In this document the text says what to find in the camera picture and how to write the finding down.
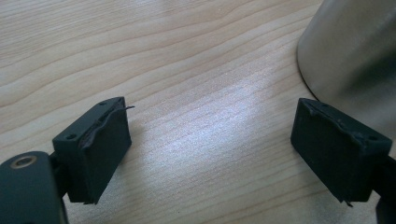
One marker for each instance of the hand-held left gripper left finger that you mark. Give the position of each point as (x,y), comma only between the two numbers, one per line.
(96,155)

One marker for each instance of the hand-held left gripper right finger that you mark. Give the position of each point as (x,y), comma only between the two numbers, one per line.
(336,155)

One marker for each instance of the stainless steel cup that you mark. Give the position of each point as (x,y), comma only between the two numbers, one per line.
(348,46)

